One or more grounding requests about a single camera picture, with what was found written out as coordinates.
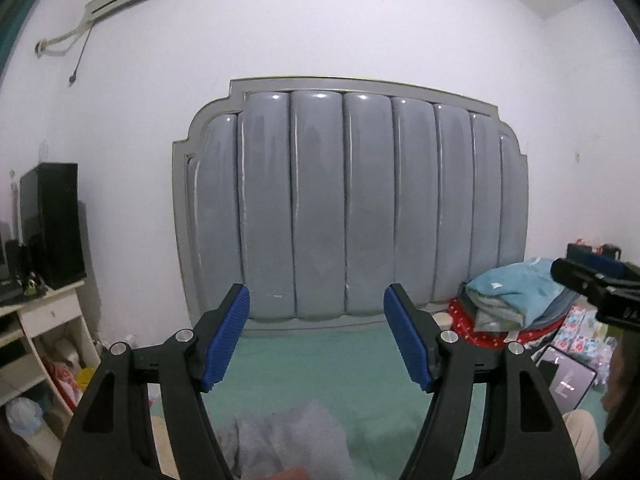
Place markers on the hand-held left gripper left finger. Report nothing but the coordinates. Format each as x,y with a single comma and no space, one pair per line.
225,340

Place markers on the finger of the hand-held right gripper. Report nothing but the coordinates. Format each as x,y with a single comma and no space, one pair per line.
580,271

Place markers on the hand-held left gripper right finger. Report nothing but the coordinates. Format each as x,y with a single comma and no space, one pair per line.
410,340

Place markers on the grey fleece garment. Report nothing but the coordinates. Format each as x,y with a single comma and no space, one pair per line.
295,435

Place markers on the floral printed cloth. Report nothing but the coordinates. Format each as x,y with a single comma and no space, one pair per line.
580,325

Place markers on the red dotted blanket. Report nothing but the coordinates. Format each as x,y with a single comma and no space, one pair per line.
475,337

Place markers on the teal blanket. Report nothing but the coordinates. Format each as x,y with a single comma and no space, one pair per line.
515,290

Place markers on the grey tablet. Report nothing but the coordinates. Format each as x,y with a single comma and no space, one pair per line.
567,380

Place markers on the green bed sheet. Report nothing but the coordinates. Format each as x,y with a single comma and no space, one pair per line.
320,365

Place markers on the person's beige trouser leg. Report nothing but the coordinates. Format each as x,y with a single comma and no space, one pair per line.
582,440

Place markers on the yellow container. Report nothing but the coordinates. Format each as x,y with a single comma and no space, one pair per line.
85,379

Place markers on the grey padded headboard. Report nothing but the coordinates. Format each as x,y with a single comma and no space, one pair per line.
350,200

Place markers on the red and white plastic bag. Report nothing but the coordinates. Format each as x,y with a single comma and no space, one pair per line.
62,380

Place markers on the black speaker box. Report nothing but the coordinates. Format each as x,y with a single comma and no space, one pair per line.
50,225

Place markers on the pale blue plastic bag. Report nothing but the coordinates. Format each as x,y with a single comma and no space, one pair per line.
22,417

